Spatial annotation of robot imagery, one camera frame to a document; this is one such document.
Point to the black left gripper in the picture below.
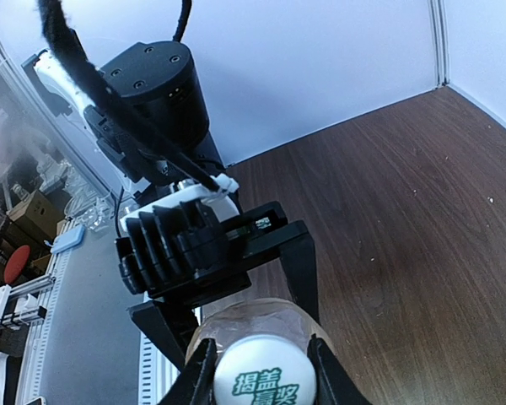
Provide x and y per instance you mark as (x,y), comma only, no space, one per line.
(187,255)

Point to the light blue box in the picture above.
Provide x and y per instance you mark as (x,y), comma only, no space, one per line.
(68,240)

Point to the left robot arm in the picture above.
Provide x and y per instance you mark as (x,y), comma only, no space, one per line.
(147,114)

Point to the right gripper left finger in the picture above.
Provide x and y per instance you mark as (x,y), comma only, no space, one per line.
(194,385)

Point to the white tea bottle cap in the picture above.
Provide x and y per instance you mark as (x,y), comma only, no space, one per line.
(264,369)

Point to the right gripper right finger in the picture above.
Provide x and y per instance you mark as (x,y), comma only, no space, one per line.
(334,386)

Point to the amber tea bottle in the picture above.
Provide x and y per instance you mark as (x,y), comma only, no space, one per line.
(270,316)

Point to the red round stool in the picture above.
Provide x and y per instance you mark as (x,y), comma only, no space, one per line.
(16,264)

